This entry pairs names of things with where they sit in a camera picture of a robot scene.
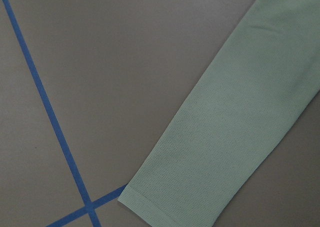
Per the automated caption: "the olive green long-sleeve shirt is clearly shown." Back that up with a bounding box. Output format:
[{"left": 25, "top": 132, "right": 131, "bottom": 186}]
[{"left": 118, "top": 0, "right": 320, "bottom": 227}]

